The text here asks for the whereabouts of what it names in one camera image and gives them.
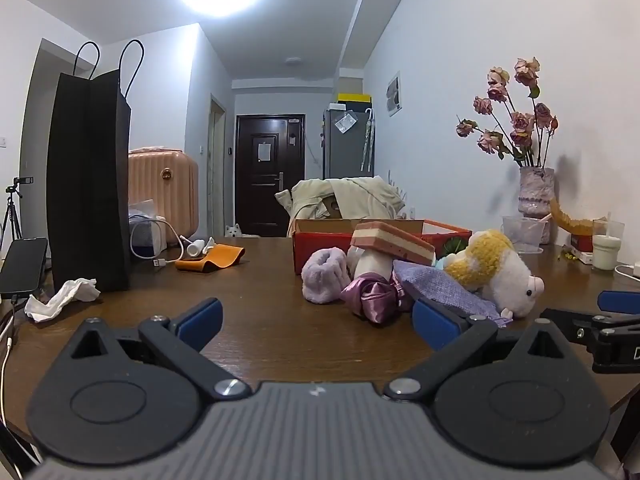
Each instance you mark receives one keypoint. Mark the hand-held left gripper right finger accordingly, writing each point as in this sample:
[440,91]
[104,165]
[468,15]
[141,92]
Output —
[432,322]

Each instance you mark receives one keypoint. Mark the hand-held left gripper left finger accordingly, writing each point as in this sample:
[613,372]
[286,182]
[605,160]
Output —
[200,317]

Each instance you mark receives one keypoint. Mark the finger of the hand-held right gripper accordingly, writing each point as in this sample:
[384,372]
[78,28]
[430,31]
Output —
[565,320]
[620,301]

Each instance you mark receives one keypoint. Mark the purple woven cloth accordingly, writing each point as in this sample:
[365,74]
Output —
[440,285]

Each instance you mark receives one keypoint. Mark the purple satin scrunchie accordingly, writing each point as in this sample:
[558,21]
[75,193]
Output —
[375,300]

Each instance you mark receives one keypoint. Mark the yellow and white plush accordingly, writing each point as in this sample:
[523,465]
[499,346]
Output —
[505,270]

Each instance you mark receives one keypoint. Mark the white round plush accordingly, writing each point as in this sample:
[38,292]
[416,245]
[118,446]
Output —
[370,262]

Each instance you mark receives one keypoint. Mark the purple fluffy plush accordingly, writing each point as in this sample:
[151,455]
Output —
[325,275]

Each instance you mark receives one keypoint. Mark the orange cardboard box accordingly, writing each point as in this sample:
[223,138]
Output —
[320,240]

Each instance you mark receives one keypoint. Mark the white charger plug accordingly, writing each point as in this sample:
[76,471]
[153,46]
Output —
[635,270]

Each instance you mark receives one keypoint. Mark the red and white small box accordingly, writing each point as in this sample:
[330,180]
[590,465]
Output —
[580,247]

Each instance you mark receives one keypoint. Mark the orange pouch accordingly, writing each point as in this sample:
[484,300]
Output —
[225,255]

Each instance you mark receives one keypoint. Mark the white handheld device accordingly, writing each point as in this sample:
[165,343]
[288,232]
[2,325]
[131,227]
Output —
[192,246]

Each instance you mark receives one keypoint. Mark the white tissue pack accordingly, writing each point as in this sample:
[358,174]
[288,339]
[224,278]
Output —
[150,240]

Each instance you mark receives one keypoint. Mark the orange ridged toy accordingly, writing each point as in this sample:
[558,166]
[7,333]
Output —
[570,222]

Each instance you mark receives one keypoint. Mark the white dog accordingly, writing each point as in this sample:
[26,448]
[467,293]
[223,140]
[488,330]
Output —
[233,230]

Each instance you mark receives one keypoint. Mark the clear plastic cup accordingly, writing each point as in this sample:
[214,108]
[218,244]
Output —
[525,235]

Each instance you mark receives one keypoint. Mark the pink suitcase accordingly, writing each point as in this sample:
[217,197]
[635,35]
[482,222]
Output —
[170,195]

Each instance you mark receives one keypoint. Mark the pink textured vase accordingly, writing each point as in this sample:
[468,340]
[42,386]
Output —
[535,195]

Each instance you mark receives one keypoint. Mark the white crumpled tissue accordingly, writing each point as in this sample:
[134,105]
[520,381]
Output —
[60,300]

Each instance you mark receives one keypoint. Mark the dark entrance door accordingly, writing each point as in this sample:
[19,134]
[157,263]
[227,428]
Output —
[270,195]

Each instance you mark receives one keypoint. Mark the beige coat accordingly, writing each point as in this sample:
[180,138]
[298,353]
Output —
[350,195]

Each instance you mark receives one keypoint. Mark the brown chair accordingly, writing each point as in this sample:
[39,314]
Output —
[330,208]

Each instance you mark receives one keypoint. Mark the pale interior door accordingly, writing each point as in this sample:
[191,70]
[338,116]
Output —
[217,160]

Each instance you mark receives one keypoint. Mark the black paper bag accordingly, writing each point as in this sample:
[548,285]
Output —
[85,185]

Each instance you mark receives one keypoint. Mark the white paper notice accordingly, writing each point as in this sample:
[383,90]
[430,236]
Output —
[264,152]

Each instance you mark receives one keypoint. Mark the black smartphone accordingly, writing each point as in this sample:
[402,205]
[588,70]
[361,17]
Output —
[22,265]

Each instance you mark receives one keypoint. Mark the grey fridge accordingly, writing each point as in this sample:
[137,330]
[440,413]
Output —
[345,155]

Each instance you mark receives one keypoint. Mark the white folded umbrella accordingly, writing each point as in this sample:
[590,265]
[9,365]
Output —
[368,140]

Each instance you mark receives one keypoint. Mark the dried pink rose bouquet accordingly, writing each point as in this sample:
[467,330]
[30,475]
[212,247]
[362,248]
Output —
[522,122]

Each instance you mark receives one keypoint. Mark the black tripod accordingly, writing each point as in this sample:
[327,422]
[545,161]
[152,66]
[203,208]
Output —
[11,210]

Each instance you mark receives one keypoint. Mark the clear plastic sheet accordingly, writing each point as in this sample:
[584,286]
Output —
[345,122]

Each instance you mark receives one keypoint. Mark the yellow and black box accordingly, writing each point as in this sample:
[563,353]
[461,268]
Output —
[355,105]

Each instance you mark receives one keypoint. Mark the small black camera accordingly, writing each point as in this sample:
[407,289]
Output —
[22,180]

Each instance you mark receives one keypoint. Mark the wall poster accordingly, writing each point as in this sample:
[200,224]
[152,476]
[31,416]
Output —
[394,94]

